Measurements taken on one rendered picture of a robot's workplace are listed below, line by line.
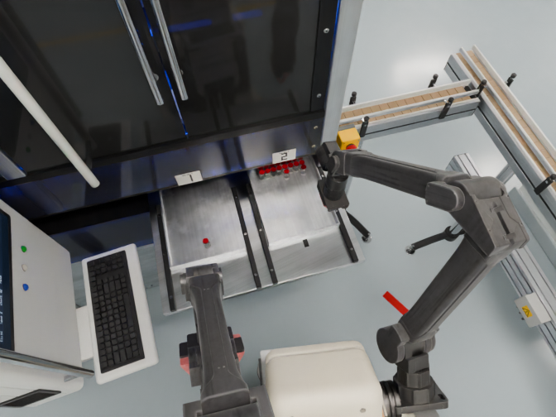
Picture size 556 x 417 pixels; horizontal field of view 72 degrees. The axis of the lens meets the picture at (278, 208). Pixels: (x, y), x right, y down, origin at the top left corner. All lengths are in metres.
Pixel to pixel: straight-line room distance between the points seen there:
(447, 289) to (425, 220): 1.79
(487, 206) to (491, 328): 1.80
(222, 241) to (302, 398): 0.76
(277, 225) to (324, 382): 0.75
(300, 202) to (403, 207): 1.21
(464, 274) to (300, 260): 0.72
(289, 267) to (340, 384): 0.64
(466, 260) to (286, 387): 0.38
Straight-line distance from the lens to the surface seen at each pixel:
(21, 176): 1.33
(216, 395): 0.55
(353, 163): 0.92
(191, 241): 1.40
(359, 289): 2.26
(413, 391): 0.94
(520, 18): 4.18
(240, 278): 1.32
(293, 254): 1.34
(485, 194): 0.69
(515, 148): 1.77
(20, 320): 1.22
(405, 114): 1.69
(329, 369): 0.78
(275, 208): 1.42
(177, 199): 1.49
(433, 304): 0.80
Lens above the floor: 2.13
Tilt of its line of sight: 62 degrees down
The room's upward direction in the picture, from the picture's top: 1 degrees counter-clockwise
